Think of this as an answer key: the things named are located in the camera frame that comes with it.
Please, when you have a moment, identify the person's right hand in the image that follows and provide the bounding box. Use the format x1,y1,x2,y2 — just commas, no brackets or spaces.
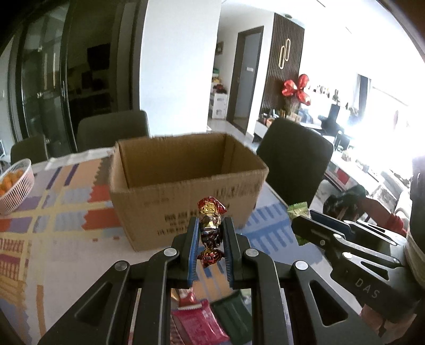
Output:
361,303,415,338

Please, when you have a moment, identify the dark green snack packet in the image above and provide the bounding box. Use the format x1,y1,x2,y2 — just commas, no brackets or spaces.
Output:
211,292,255,344

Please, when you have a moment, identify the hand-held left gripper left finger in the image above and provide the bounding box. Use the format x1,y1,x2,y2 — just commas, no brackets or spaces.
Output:
36,216,201,345

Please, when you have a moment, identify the gold loop wall ornament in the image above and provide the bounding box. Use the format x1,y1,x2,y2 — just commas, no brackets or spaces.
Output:
278,39,291,70

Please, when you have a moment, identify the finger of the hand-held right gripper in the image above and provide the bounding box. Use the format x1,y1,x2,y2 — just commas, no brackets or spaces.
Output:
291,215,419,324
310,210,407,248

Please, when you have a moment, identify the dark grey dining chair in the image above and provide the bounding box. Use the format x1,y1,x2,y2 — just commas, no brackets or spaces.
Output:
77,110,151,153
11,134,50,165
256,118,334,208

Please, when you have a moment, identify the magenta red snack packet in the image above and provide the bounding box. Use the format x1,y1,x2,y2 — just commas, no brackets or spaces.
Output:
171,300,230,345

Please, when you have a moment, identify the black framed glass sliding door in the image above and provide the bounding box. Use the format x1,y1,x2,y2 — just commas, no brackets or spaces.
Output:
8,0,147,156

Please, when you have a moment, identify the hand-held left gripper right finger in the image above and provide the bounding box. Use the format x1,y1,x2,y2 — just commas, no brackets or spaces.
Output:
222,217,387,345

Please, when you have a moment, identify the pile of oranges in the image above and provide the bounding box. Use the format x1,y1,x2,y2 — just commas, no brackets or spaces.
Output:
0,170,26,198

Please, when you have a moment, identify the light green snack packet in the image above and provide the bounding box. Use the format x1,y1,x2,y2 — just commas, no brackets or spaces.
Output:
287,202,311,246

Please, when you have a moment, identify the orange red snack packet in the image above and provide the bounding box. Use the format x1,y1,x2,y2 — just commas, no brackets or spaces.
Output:
177,288,200,308

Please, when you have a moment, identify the dark slatted wall panel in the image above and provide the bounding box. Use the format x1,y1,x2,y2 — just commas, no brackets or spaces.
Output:
261,13,305,123

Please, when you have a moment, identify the brown cardboard box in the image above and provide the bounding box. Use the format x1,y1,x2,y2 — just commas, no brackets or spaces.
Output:
109,132,269,253

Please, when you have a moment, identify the white storage box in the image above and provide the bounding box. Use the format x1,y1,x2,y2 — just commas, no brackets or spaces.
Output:
212,93,229,119

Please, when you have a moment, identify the red flower foil balloon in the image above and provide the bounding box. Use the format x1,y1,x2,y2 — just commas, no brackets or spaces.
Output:
282,75,312,106

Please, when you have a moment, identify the red gold foil candy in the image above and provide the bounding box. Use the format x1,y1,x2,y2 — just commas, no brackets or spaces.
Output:
197,196,228,268

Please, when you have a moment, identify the white low table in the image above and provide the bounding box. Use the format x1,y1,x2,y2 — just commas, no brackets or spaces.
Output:
324,153,412,200

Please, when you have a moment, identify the white plastic basket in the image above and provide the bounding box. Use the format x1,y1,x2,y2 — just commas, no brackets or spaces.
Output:
0,158,36,215

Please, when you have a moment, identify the dark brown room door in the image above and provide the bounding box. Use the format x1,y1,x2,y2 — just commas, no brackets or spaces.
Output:
226,26,264,133

